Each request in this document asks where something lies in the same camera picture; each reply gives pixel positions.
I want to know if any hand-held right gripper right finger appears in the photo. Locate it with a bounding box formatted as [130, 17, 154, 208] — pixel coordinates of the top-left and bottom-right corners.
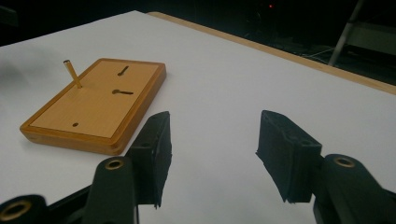
[255, 109, 396, 224]

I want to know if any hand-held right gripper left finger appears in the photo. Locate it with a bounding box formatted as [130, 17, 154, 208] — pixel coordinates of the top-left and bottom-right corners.
[81, 110, 173, 224]

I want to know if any wooden base board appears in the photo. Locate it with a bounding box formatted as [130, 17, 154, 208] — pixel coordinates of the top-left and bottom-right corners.
[20, 57, 167, 156]

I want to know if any small wooden peg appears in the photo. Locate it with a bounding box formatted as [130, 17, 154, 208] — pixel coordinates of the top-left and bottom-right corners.
[63, 59, 83, 90]

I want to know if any metal stand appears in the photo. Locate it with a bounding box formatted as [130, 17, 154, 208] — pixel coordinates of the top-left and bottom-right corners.
[328, 0, 396, 67]

